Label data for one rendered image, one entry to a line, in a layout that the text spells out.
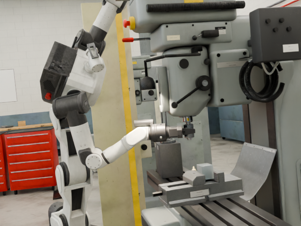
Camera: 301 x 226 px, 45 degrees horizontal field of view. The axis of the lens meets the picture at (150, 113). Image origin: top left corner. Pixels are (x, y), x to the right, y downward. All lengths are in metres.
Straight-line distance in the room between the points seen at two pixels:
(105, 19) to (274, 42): 0.92
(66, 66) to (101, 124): 1.62
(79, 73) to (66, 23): 9.06
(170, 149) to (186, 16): 0.74
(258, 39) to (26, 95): 9.52
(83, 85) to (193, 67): 0.54
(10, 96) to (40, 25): 2.12
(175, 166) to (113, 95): 1.53
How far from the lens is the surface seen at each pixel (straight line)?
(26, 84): 10.73
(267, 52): 1.53
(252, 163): 1.94
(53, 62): 1.86
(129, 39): 1.82
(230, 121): 9.63
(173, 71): 1.68
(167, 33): 1.65
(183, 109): 1.68
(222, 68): 1.72
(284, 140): 1.80
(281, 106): 1.80
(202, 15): 1.70
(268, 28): 1.55
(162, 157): 2.03
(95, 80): 1.86
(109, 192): 3.53
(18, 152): 6.29
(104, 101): 3.42
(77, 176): 2.17
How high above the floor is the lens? 1.43
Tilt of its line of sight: 3 degrees down
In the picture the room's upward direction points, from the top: 5 degrees counter-clockwise
